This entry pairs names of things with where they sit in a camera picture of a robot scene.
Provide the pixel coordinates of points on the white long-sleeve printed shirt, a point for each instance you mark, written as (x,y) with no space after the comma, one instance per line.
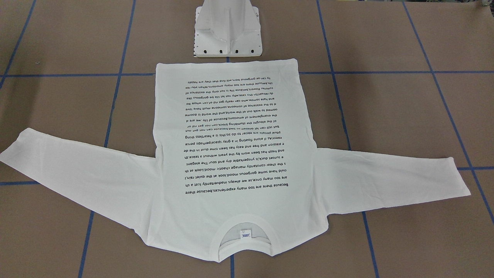
(235,168)

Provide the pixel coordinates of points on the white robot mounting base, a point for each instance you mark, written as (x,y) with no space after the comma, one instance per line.
(227,28)

